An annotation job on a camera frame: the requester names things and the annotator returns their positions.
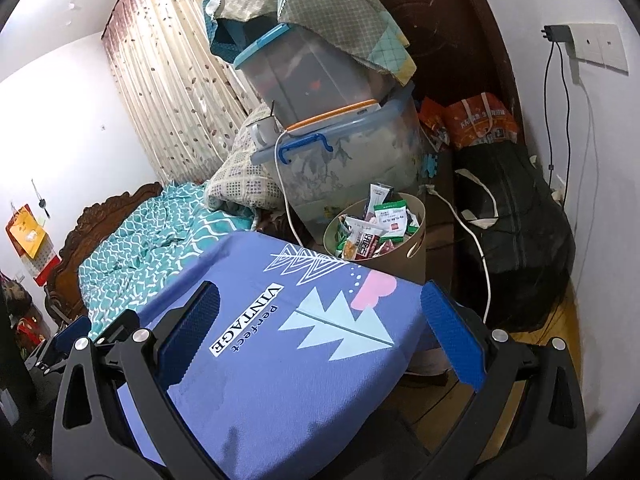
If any teal patterned bedsheet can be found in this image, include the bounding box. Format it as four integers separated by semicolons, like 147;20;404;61
77;182;261;341

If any large clear storage box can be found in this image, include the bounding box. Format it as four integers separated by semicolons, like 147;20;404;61
250;82;426;241

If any red yellow wall calendar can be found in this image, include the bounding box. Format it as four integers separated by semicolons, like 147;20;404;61
5;202;63;288

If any black bag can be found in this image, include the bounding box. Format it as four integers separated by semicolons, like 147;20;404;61
452;140;576;333

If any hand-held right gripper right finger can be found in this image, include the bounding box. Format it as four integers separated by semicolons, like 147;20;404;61
421;282;587;480

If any black cable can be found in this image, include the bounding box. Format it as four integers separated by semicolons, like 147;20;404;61
544;40;560;196

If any white power cable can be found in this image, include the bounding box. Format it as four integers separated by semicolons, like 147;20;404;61
422;185;493;323
272;130;313;248

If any leaf patterned curtain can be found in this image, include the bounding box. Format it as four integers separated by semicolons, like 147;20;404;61
100;0;261;186

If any brown wooden door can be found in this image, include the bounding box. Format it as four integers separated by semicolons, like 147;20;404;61
345;0;526;151

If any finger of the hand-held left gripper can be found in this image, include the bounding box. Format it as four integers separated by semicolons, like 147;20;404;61
52;315;92;356
22;337;68;376

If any orange printed bag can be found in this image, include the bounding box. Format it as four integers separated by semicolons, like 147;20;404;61
445;92;521;148

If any small blue-lidded storage box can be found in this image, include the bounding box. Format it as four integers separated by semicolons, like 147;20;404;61
232;22;396;122

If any red snack bag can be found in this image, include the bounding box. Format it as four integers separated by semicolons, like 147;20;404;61
419;97;451;146

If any orange-rimmed white lid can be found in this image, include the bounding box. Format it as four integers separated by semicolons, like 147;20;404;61
287;100;381;136

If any grey patterned pillow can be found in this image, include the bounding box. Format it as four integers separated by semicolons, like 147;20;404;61
205;102;296;211

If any white mug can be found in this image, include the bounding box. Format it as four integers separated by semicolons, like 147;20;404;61
249;115;282;150

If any white wall switch plate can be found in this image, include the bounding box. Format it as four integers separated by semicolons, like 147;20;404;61
567;22;630;73

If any carved wooden headboard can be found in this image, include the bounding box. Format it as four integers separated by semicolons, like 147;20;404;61
42;182;166;321

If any patchwork cloth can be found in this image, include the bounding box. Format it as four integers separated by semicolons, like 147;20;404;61
201;0;418;86

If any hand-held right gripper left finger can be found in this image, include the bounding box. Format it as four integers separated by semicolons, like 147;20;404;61
51;281;241;480

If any beige round bin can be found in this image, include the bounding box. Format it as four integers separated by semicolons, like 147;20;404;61
323;192;427;281

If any pile of snack packets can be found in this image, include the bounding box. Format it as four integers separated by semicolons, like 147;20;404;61
336;183;423;261

